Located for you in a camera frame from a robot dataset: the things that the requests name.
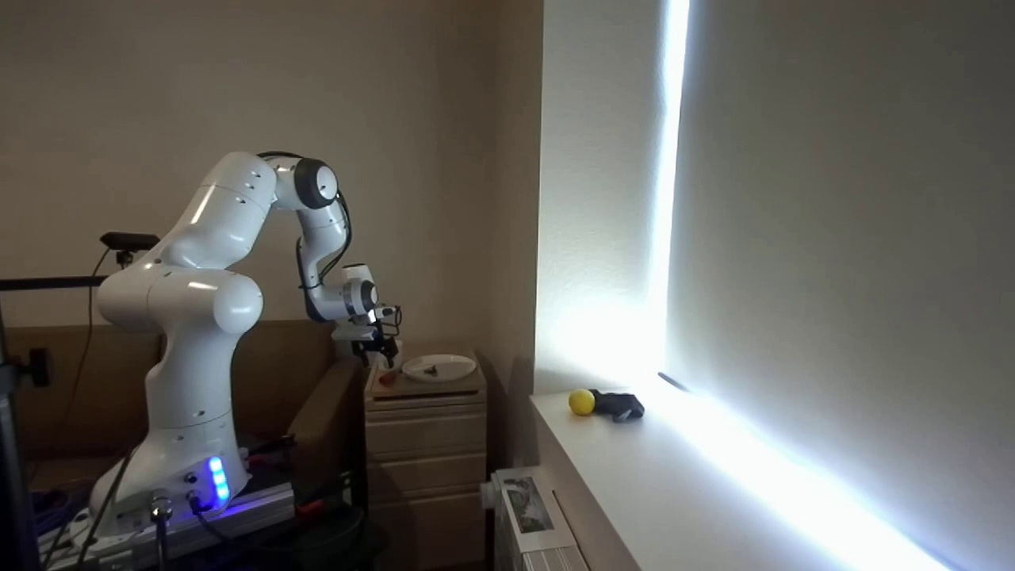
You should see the black camera on stand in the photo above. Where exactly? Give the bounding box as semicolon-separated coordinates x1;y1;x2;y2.
101;231;159;267

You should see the light wooden cabinet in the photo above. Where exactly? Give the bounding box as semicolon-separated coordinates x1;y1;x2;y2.
364;354;489;571

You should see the white window sill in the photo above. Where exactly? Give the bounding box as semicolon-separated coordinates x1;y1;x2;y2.
533;394;951;571

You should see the white wall radiator heater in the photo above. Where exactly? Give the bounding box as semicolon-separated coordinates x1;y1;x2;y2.
482;466;590;571

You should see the brown leather armchair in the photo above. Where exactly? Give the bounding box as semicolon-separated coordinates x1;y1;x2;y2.
7;320;364;530

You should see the blue and yellow toy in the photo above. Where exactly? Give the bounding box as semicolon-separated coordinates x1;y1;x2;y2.
569;390;644;421

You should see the white round plate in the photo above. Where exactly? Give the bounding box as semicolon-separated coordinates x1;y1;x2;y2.
402;353;476;384

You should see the white window roller blind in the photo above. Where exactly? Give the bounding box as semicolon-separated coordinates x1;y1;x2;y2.
540;0;1015;571

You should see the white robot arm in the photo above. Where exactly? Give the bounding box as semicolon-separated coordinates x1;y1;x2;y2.
89;153;402;518

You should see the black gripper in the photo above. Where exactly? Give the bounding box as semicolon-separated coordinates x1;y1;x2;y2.
354;305;402;369

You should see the orange handled screwdriver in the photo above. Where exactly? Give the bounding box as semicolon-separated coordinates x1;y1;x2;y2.
380;369;401;386

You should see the black robot table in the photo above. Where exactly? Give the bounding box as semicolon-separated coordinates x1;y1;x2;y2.
36;451;380;571

